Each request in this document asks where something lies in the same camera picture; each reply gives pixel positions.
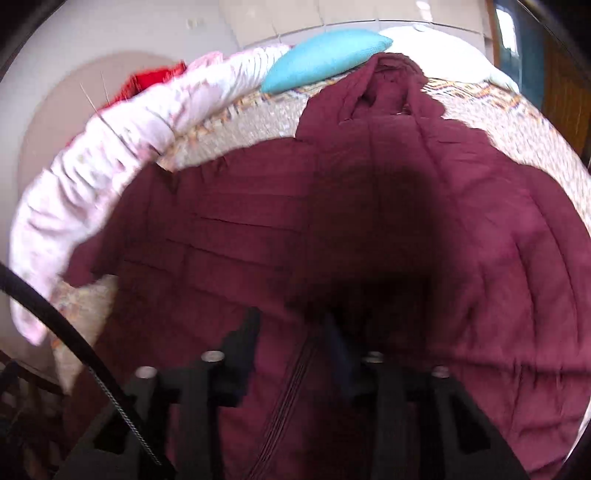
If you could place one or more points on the turquoise pillow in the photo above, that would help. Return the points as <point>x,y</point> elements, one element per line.
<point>323,56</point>

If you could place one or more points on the white pillow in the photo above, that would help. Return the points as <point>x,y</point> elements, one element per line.
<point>447,57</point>

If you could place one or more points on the patterned beige quilted bedspread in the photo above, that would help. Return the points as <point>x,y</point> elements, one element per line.
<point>511,122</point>

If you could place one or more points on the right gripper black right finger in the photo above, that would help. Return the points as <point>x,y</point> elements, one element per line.
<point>416,424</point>

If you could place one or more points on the wooden door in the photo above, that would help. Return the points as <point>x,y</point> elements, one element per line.
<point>566,98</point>

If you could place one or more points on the round beige headboard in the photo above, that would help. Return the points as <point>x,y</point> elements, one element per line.
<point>65,110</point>

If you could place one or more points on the blue curtain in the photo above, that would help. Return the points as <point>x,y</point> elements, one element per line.
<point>521,49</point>

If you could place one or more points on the pink white floral duvet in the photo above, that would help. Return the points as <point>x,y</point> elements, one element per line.
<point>69,201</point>

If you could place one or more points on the wall socket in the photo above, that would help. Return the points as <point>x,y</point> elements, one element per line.
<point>195,23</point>

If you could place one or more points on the maroon quilted puffer jacket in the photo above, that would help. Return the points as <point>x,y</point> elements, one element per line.
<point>379,213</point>

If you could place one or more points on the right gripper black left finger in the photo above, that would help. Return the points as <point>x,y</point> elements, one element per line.
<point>165,424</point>

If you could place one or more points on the red pillow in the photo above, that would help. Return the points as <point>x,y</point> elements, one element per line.
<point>141,81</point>

